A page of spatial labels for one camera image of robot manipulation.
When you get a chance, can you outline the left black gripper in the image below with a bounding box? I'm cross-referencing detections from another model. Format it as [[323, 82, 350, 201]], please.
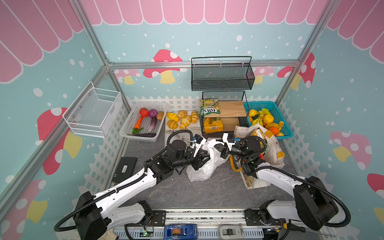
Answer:
[[172, 146, 213, 171]]

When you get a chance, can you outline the yellow black snack bag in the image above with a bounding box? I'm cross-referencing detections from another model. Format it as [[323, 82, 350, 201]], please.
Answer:
[[251, 128, 267, 141]]

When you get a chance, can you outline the cream canvas tote bag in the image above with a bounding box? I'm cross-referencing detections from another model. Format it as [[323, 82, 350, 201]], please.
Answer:
[[230, 123, 286, 190]]

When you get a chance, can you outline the white plastic grocery bag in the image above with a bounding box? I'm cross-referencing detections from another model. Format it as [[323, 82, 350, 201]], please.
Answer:
[[187, 138, 229, 182]]

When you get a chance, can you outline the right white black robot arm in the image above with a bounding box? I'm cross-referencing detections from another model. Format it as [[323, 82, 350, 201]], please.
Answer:
[[214, 134, 352, 230]]

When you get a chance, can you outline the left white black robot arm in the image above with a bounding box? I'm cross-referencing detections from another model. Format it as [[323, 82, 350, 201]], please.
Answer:
[[54, 130, 210, 240]]

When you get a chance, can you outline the white cutting board tray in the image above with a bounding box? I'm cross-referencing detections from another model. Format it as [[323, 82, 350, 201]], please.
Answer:
[[164, 111, 205, 148]]

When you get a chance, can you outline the toy croissant front left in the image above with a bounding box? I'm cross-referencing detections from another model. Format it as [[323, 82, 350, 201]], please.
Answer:
[[167, 120, 179, 130]]

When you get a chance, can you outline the toy croissant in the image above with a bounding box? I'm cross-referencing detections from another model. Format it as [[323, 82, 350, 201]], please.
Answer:
[[167, 112, 180, 122], [167, 120, 179, 130]]

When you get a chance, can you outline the toy striped bread loaf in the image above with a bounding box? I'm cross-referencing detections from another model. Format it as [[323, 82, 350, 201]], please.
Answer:
[[180, 116, 192, 130]]

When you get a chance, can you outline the toy orange fruit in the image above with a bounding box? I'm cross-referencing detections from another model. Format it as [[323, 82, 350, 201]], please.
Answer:
[[268, 126, 280, 136]]

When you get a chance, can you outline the toy yellow lemon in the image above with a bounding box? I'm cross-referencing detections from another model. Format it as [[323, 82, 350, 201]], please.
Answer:
[[263, 114, 274, 125]]

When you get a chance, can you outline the toy croissant back left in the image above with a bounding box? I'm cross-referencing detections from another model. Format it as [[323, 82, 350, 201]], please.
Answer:
[[167, 112, 180, 122]]

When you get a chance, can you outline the toy bread roll middle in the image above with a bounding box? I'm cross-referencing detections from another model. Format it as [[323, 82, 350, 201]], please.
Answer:
[[177, 110, 188, 119]]

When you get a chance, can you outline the toy bread right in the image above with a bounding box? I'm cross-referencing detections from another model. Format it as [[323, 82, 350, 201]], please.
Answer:
[[191, 110, 199, 124]]

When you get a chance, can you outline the toy banana bunch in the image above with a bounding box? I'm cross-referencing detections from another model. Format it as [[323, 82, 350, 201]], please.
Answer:
[[252, 115, 265, 126]]

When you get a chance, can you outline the purple toy eggplant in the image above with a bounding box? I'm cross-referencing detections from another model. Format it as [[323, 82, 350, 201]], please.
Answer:
[[148, 117, 157, 133]]

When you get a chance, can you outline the brown toy potato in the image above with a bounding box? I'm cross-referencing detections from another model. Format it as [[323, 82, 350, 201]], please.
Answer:
[[156, 112, 164, 121]]

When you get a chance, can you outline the yellow snack packet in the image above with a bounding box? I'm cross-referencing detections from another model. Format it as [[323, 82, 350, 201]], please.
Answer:
[[204, 118, 224, 134]]

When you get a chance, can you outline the teal plastic fruit basket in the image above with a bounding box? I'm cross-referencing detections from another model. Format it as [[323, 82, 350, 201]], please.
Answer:
[[244, 101, 293, 140]]

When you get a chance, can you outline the purple toy onion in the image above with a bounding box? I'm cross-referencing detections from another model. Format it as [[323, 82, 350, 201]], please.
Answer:
[[149, 109, 158, 118]]

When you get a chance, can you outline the green toy leaf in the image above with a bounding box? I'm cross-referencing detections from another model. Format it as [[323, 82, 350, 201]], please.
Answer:
[[132, 128, 143, 135]]

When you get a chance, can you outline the orange toy carrot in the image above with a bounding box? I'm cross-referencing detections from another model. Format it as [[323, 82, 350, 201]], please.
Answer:
[[134, 116, 144, 129]]

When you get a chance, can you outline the green Fox's candy bag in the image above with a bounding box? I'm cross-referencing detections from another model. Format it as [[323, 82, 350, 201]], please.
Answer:
[[200, 99, 221, 116]]

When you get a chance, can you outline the red toy tomato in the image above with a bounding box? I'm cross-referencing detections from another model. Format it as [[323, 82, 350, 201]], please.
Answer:
[[139, 108, 149, 118]]

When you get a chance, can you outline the black box on table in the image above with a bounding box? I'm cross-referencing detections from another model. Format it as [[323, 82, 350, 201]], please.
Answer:
[[112, 157, 138, 184]]

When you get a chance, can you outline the white plastic vegetable basket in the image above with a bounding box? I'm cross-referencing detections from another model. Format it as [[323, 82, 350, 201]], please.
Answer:
[[119, 101, 170, 143]]

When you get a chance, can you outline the black wire wooden shelf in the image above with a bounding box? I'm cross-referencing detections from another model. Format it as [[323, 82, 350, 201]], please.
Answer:
[[201, 91, 247, 133]]

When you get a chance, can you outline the black mesh wall basket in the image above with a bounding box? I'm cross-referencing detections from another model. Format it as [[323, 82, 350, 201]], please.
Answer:
[[191, 56, 255, 92]]

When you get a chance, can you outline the blue device on rail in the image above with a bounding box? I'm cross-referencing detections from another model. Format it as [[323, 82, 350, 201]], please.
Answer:
[[164, 224, 198, 240]]

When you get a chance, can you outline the grey device on rail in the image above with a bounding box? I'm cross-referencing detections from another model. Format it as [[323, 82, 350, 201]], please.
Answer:
[[218, 224, 245, 240]]

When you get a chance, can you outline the white wire wall basket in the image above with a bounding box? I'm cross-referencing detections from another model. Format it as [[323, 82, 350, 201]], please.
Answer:
[[63, 82, 123, 138]]

